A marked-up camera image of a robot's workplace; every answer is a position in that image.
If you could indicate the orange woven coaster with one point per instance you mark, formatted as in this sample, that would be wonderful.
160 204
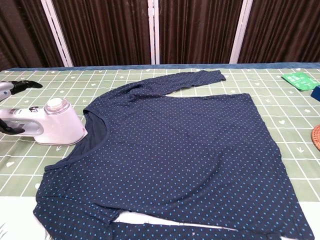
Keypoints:
317 138

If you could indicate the green plastic packet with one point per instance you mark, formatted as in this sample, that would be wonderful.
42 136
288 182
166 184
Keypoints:
300 81

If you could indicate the white screen frame post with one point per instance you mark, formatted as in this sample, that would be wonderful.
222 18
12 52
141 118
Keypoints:
153 32
57 32
240 32

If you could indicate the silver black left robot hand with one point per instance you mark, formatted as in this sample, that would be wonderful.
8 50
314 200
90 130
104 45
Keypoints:
22 85

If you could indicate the blue velvet table cover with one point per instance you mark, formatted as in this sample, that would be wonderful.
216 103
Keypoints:
100 66

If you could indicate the green grid tablecloth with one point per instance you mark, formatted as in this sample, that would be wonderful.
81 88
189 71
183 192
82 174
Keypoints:
275 140

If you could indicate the brown curtain panel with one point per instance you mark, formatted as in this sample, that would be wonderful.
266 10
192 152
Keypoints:
22 32
197 32
285 32
105 32

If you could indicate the navy polka dot shirt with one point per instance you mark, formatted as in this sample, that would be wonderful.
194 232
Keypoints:
175 155

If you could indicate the white handheld garment steamer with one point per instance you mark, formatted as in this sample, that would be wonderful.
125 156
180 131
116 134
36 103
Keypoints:
62 127

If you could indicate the blue box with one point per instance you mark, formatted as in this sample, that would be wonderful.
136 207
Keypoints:
316 93

